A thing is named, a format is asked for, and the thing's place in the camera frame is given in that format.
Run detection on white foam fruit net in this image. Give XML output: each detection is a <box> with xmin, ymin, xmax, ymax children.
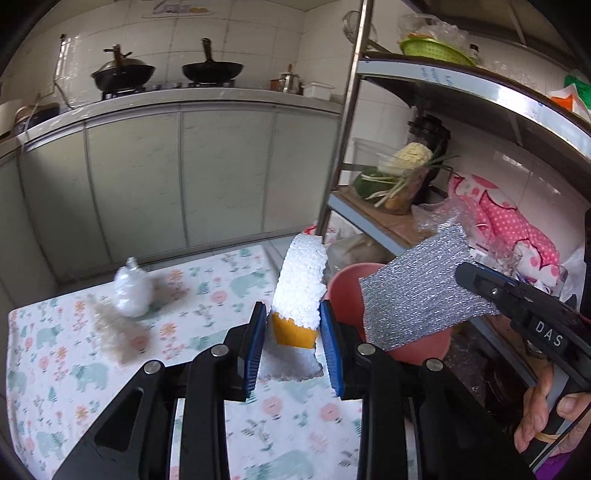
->
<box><xmin>259</xmin><ymin>234</ymin><xmax>328</xmax><ymax>381</ymax></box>

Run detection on silver scouring cloth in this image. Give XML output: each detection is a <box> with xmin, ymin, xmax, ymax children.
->
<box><xmin>360</xmin><ymin>225</ymin><xmax>499</xmax><ymax>351</ymax></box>

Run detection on pink plastic trash bin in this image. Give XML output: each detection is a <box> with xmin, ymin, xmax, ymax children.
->
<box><xmin>324</xmin><ymin>262</ymin><xmax>455</xmax><ymax>368</ymax></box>

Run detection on grey kitchen cabinet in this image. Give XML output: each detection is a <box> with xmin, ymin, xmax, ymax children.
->
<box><xmin>1</xmin><ymin>89</ymin><xmax>339</xmax><ymax>305</ymax></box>

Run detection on right hand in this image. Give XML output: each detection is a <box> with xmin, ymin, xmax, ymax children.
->
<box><xmin>514</xmin><ymin>365</ymin><xmax>590</xmax><ymax>456</ymax></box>

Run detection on white plastic bag ball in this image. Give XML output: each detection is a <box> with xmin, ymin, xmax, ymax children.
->
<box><xmin>113</xmin><ymin>257</ymin><xmax>154</xmax><ymax>318</ymax></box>

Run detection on clear crinkled plastic wrap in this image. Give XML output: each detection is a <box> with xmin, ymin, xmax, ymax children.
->
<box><xmin>87</xmin><ymin>296</ymin><xmax>150</xmax><ymax>365</ymax></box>

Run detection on pink dotted cloth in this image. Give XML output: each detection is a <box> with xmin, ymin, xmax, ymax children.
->
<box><xmin>448</xmin><ymin>172</ymin><xmax>560</xmax><ymax>288</ymax></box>

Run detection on metal shelf rack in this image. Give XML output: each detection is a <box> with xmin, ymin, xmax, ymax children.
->
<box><xmin>315</xmin><ymin>0</ymin><xmax>591</xmax><ymax>370</ymax></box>

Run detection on green onions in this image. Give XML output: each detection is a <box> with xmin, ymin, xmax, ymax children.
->
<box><xmin>353</xmin><ymin>154</ymin><xmax>459</xmax><ymax>215</ymax></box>

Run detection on floral bear tablecloth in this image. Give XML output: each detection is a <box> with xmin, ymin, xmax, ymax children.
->
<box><xmin>5</xmin><ymin>245</ymin><xmax>361</xmax><ymax>479</ymax></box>

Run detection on cauliflower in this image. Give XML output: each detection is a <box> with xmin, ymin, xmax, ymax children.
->
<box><xmin>378</xmin><ymin>142</ymin><xmax>433</xmax><ymax>176</ymax></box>

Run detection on steel kettle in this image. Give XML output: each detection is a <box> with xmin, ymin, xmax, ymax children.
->
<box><xmin>279</xmin><ymin>64</ymin><xmax>301</xmax><ymax>94</ymax></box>

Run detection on white plastic box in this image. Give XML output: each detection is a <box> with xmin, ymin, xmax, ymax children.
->
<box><xmin>303</xmin><ymin>82</ymin><xmax>335</xmax><ymax>101</ymax></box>

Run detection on black frying pan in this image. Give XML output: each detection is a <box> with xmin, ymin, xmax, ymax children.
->
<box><xmin>182</xmin><ymin>37</ymin><xmax>243</xmax><ymax>86</ymax></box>

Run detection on black wok with lid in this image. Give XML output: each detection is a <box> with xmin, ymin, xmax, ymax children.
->
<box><xmin>91</xmin><ymin>44</ymin><xmax>155</xmax><ymax>100</ymax></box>

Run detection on green colander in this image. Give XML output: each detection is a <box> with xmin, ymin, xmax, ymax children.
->
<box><xmin>400</xmin><ymin>37</ymin><xmax>476</xmax><ymax>66</ymax></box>

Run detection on white rice cooker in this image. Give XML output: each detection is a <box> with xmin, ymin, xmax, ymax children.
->
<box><xmin>0</xmin><ymin>99</ymin><xmax>23</xmax><ymax>140</ymax></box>

